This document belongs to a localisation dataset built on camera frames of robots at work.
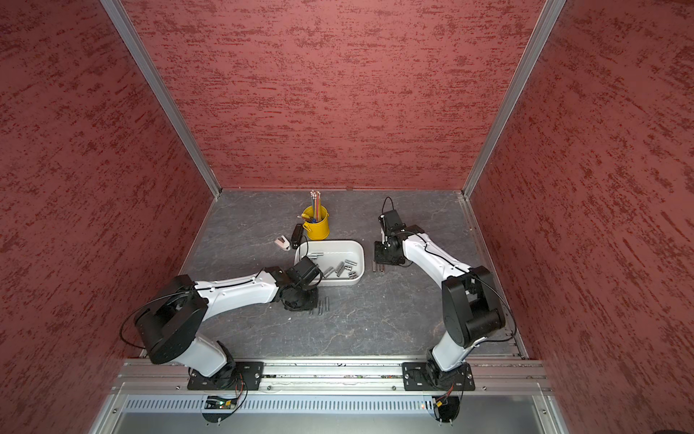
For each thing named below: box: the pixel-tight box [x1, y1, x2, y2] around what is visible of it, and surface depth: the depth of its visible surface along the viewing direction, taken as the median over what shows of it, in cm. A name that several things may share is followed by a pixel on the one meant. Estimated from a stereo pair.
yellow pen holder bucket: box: [302, 205, 330, 241], surface depth 102 cm
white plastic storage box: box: [293, 240, 366, 287], surface depth 99 cm
